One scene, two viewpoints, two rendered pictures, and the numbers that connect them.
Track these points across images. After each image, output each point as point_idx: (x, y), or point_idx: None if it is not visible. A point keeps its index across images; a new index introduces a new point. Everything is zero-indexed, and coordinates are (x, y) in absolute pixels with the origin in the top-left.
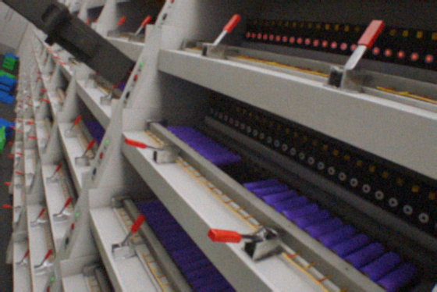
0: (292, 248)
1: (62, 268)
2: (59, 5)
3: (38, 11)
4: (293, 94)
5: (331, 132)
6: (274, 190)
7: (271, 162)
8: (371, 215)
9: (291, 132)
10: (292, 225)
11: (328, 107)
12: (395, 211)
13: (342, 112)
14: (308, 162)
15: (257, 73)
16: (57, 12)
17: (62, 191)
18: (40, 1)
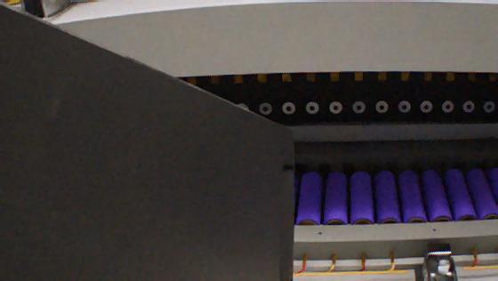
0: (456, 253)
1: None
2: (290, 147)
3: (272, 264)
4: (376, 26)
5: (471, 66)
6: (317, 194)
7: None
8: (446, 138)
9: (249, 77)
10: (433, 225)
11: (457, 29)
12: (473, 116)
13: (484, 31)
14: (307, 113)
15: (256, 8)
16: (292, 191)
17: None
18: (265, 207)
